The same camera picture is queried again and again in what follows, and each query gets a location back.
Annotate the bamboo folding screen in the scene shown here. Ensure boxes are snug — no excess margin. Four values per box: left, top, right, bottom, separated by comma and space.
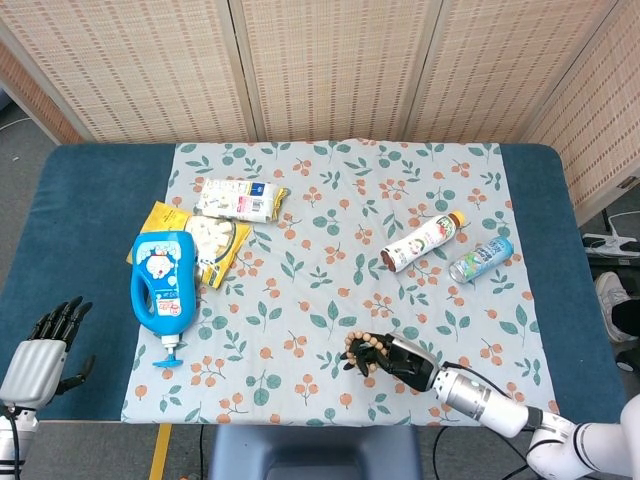
0, 0, 640, 226

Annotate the white sneaker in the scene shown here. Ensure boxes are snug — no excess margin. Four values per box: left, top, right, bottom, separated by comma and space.
593, 271, 636, 342

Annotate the wooden bead bracelet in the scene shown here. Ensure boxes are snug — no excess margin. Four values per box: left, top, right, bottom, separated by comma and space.
343, 330, 382, 377

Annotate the blue detergent bottle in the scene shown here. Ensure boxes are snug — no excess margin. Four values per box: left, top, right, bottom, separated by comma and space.
130, 230, 200, 368

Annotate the white drink bottle orange cap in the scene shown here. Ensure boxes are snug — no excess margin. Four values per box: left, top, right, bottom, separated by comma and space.
380, 210, 467, 274

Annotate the white snack package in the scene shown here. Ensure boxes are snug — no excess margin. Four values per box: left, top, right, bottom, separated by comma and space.
196, 177, 290, 225

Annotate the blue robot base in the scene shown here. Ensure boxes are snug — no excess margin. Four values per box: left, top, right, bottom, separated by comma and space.
207, 424, 424, 480

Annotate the floral tablecloth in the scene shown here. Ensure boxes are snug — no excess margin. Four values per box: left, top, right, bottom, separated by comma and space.
120, 139, 559, 428

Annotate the yellow snack bag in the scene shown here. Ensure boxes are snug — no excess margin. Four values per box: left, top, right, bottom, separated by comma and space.
126, 200, 253, 290

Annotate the yellow floor tape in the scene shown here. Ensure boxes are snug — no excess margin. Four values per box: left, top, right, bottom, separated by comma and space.
148, 423, 174, 480

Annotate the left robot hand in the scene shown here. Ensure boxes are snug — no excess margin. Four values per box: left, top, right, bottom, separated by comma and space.
0, 295, 96, 407

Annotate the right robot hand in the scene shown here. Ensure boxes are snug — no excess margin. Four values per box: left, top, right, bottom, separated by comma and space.
339, 330, 445, 394

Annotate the blue labelled drink bottle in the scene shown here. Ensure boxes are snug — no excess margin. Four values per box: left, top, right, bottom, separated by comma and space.
448, 235, 516, 285

